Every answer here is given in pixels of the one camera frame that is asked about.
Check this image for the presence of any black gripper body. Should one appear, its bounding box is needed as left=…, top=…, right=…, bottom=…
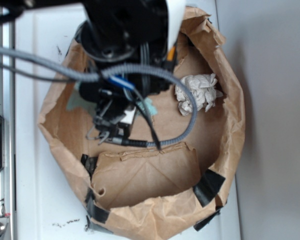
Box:
left=78, top=64, right=170, bottom=148

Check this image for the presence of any teal blue cloth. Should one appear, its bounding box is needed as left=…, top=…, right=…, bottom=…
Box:
left=66, top=83, right=158, bottom=117

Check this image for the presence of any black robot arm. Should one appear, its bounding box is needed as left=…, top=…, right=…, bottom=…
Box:
left=0, top=0, right=190, bottom=149

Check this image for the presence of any crumpled white paper ball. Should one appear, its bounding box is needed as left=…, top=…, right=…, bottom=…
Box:
left=174, top=73, right=224, bottom=116

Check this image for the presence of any black tape strip left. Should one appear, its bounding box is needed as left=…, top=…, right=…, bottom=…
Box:
left=80, top=154, right=110, bottom=224

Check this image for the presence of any black tape strip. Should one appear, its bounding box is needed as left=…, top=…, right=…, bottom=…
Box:
left=80, top=154, right=110, bottom=224
left=193, top=206, right=223, bottom=232
left=192, top=169, right=226, bottom=207

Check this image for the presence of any black tape strip lower right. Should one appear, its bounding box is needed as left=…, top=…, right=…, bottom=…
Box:
left=193, top=206, right=223, bottom=232

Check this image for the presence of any grey corrugated cable conduit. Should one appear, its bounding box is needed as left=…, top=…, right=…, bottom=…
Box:
left=0, top=44, right=198, bottom=149

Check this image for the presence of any aluminium frame rail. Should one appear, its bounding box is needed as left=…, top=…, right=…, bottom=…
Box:
left=0, top=6, right=16, bottom=240

